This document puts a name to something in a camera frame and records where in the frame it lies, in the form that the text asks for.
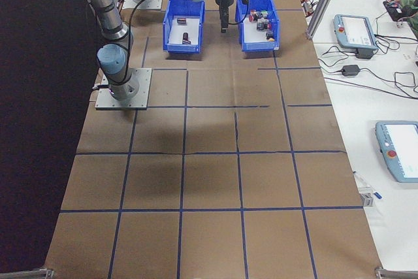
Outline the white foam bin liner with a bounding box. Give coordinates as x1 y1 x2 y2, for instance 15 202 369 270
243 14 275 43
168 16 201 46

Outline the camouflage sleeve forearm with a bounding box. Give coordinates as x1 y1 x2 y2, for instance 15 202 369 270
393 0 418 40

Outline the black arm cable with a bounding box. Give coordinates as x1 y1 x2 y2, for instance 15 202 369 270
122 0 205 84

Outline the black power adapter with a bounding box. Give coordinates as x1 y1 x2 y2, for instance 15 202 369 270
341 65 361 77
355 48 375 60

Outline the grey blue teach pendant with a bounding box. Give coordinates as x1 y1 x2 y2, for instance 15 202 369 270
374 120 418 184
332 14 379 54

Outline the aluminium frame profile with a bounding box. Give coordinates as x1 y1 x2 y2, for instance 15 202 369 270
0 267 55 279
374 266 418 279

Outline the black frame cover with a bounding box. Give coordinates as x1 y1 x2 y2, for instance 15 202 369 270
0 0 110 275

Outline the black orange cable adapter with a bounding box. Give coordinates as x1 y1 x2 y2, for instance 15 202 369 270
302 0 316 17

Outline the blue plastic storage bin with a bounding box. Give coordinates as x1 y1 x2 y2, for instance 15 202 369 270
162 0 206 54
235 0 280 52

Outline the small white grey box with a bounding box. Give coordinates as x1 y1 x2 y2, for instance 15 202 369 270
359 187 375 208

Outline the black circuit board with wires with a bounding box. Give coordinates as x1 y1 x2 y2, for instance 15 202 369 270
382 0 409 22

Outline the looped black cable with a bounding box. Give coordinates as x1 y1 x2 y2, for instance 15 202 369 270
318 44 357 68

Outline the long black cable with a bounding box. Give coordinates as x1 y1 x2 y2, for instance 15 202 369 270
322 76 418 100

